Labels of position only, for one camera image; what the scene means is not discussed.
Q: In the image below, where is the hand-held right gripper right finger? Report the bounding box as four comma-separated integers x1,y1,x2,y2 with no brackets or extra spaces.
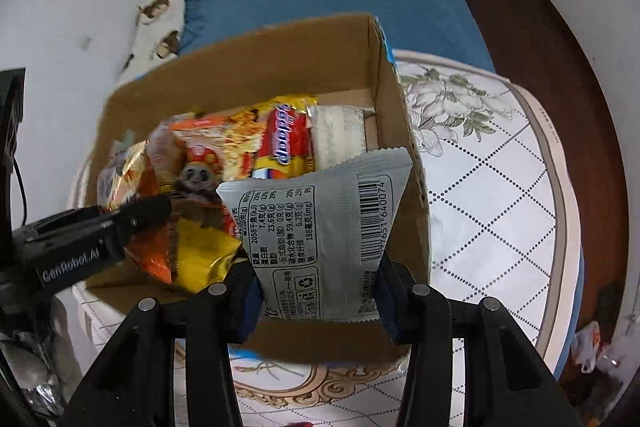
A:
375,254,583,427

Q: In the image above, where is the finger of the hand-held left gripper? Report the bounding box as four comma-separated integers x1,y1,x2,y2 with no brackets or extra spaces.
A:
100,196,173,240

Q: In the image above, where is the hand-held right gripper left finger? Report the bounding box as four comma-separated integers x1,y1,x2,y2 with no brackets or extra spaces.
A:
60,257,266,427

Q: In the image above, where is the colourful candy packet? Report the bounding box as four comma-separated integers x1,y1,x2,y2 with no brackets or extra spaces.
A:
96,139,161,212

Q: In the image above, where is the large panda snack packet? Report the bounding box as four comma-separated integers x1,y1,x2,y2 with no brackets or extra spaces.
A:
170,142,226,218

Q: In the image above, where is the clear yellow-edged snack packet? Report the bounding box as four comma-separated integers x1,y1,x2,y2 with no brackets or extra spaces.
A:
145,122,177,192

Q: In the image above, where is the yellow snack packet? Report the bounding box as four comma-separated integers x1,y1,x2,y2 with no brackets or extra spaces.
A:
175,217,243,293

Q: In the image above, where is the grey white snack packet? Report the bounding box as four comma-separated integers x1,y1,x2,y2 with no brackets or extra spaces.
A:
216,147,414,323

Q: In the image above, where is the instant noodle packet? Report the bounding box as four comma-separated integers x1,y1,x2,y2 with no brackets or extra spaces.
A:
170,93,321,180

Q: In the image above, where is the silver snack packet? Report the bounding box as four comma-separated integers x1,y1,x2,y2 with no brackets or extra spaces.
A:
305,105,369,170

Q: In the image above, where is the cardboard box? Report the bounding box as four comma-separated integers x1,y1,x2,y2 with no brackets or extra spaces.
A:
82,13,432,365

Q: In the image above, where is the crumpled grey plastic bag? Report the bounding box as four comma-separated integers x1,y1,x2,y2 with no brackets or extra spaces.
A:
0,329,66,418

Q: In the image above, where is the white diamond-pattern blanket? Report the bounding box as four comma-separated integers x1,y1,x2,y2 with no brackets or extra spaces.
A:
67,49,576,427

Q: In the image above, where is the bear print pillow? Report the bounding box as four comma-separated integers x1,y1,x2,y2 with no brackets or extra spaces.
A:
120,0,187,75

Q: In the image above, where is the white plastic bag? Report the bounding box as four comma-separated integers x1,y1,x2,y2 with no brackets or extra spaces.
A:
570,322,626,375

